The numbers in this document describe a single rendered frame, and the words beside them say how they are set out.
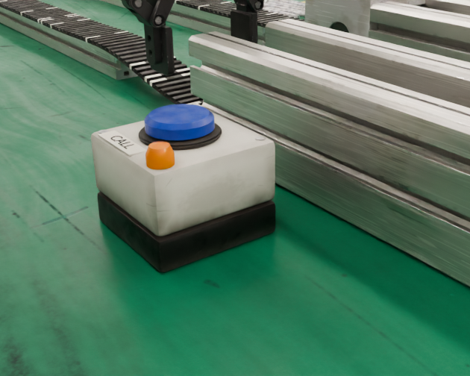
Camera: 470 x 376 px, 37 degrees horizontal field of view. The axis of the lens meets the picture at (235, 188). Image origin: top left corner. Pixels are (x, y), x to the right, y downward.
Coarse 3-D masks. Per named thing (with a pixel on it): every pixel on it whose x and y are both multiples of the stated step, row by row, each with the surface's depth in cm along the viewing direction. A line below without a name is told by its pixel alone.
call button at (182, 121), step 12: (168, 108) 40; (180, 108) 40; (192, 108) 40; (204, 108) 40; (144, 120) 39; (156, 120) 39; (168, 120) 38; (180, 120) 38; (192, 120) 38; (204, 120) 39; (156, 132) 38; (168, 132) 38; (180, 132) 38; (192, 132) 38; (204, 132) 39
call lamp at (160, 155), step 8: (152, 144) 36; (160, 144) 36; (168, 144) 36; (152, 152) 35; (160, 152) 35; (168, 152) 36; (152, 160) 35; (160, 160) 35; (168, 160) 36; (152, 168) 36; (160, 168) 36; (168, 168) 36
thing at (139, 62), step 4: (128, 60) 68; (132, 60) 68; (136, 60) 68; (140, 60) 68; (144, 60) 69; (128, 64) 68; (132, 64) 67; (136, 64) 67; (140, 64) 68; (144, 64) 68; (148, 64) 68; (132, 68) 67
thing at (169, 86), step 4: (180, 80) 65; (184, 80) 65; (188, 80) 65; (160, 84) 64; (164, 84) 64; (168, 84) 64; (172, 84) 65; (176, 84) 65; (180, 84) 65; (184, 84) 65; (188, 84) 65; (156, 88) 64; (160, 88) 64; (164, 88) 64; (168, 88) 64; (172, 88) 64; (176, 88) 64; (180, 88) 64; (184, 88) 64; (160, 92) 64; (164, 92) 63; (168, 92) 63
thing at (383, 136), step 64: (256, 64) 46; (320, 64) 44; (384, 64) 46; (448, 64) 43; (256, 128) 50; (320, 128) 42; (384, 128) 39; (448, 128) 34; (320, 192) 44; (384, 192) 39; (448, 192) 35; (448, 256) 36
